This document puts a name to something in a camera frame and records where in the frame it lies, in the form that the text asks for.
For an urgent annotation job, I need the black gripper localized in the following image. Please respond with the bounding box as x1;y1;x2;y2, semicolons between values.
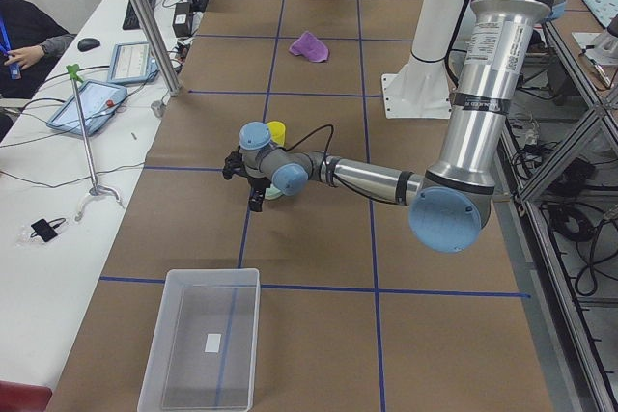
246;175;271;212

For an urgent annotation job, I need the light green bowl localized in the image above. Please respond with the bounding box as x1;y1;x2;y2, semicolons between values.
265;185;283;200

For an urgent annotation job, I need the yellow plastic cup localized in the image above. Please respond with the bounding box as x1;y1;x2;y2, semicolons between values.
267;121;286;146

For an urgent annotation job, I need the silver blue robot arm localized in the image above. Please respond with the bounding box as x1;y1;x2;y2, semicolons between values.
224;0;566;253

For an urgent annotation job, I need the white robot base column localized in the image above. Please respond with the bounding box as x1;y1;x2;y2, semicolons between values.
381;0;464;119

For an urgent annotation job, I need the black power adapter box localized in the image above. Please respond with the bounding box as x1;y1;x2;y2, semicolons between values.
172;2;194;38

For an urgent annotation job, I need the clear plastic box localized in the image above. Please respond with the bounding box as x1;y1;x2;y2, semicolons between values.
137;268;261;411

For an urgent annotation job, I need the purple cloth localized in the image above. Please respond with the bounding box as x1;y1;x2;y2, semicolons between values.
289;31;329;63

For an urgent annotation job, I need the black keyboard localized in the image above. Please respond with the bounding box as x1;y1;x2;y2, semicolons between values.
122;0;159;31

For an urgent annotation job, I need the far blue teach pendant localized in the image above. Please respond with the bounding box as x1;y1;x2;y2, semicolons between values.
107;41;158;85

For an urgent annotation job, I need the blue teach pendant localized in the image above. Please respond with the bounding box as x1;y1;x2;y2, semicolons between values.
46;80;127;136
107;41;158;85

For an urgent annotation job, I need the near blue teach pendant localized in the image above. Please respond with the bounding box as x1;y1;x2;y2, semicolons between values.
46;80;127;136

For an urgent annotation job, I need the black computer mouse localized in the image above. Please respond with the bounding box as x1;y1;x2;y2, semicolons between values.
77;38;100;52

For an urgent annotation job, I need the green tipped reacher grabber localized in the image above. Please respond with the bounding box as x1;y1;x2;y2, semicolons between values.
66;64;125;222

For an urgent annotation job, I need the seated person in black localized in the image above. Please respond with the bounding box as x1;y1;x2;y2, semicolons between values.
0;0;77;143

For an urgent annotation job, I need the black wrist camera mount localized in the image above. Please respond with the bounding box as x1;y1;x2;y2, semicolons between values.
222;146;247;180

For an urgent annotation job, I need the aluminium frame post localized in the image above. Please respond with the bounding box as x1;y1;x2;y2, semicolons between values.
129;0;181;96

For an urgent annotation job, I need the small black device with strap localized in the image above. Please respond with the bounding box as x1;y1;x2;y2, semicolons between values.
30;218;67;242

